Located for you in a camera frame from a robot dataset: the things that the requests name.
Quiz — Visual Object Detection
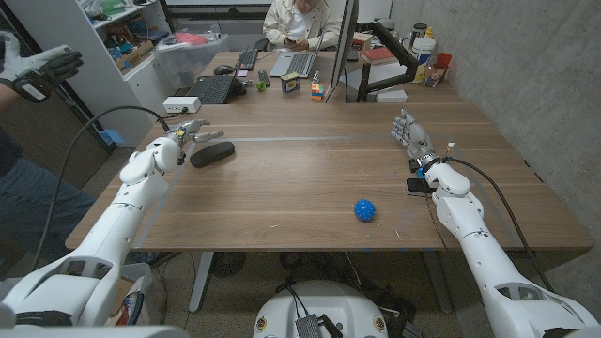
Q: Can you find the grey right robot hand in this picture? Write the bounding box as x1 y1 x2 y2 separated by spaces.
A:
391 108 441 171

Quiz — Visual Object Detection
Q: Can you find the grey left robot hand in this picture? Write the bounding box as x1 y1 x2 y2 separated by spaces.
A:
163 118 225 149

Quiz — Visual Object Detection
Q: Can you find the black glasses case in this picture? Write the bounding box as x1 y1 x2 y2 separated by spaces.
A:
189 140 237 169

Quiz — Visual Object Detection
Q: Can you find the blue spiky ball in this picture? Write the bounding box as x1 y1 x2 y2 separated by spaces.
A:
353 198 378 223

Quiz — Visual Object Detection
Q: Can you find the white power strip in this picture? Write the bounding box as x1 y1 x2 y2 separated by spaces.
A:
162 96 202 115

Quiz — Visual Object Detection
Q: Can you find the flat white box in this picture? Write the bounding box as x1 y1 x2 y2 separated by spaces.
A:
375 88 408 104

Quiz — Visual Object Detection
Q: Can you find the black keyboard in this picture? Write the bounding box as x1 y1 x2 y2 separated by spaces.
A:
234 46 260 71
186 74 236 105

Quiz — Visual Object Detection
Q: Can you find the clear jar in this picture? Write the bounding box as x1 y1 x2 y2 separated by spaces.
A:
424 64 446 89

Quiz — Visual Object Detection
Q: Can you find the clear plastic storage bin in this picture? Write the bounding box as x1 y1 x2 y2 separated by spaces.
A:
152 31 230 90

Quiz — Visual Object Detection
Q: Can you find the blue plastic piece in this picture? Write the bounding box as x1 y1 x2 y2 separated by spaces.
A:
97 127 127 146

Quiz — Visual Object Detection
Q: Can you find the white plastic tub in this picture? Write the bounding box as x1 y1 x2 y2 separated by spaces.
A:
410 37 438 67

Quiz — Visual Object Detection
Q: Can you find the red book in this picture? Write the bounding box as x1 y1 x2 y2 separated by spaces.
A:
359 46 399 66

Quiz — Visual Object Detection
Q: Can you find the cardboard box on shelf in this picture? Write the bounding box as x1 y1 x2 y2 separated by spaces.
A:
115 39 155 72

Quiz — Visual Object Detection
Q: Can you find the black lidded bottle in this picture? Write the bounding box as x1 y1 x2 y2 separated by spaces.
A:
408 23 429 48

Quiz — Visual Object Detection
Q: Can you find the white shelf cabinet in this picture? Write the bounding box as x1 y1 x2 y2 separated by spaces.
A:
4 0 177 149

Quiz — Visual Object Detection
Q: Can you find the orange box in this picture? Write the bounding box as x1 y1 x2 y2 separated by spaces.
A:
350 31 374 52

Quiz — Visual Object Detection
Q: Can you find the small yellow black box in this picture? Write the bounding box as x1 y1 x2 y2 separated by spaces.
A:
280 71 301 94

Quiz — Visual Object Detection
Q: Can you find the computer monitor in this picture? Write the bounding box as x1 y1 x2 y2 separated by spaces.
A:
328 0 361 90

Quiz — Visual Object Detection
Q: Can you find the silver laptop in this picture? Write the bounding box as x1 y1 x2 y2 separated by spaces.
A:
269 30 326 79

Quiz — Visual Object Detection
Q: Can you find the black floor fan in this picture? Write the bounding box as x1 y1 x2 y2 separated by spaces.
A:
209 252 248 278

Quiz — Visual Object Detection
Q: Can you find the grey table leg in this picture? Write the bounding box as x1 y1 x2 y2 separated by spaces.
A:
421 250 455 315
188 252 215 314

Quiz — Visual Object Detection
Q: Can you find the seated person in cream jacket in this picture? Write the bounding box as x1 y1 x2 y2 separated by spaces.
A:
261 0 343 52

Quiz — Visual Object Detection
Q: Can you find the standing person in jeans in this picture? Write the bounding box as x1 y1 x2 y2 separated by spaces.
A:
0 84 102 283

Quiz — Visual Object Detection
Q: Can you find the white and black glove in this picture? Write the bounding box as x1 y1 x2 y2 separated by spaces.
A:
0 31 85 103

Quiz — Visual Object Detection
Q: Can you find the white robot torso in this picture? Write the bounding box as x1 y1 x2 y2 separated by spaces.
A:
253 280 390 338

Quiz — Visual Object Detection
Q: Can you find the grey finned module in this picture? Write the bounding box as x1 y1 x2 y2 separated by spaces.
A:
294 314 324 338

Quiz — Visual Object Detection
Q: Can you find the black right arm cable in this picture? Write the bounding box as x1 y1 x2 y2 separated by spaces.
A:
444 156 559 293

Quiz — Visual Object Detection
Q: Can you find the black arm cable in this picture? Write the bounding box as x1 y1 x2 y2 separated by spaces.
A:
444 156 559 293
28 104 171 273

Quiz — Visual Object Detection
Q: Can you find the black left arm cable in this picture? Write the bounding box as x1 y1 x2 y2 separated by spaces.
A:
28 104 171 273

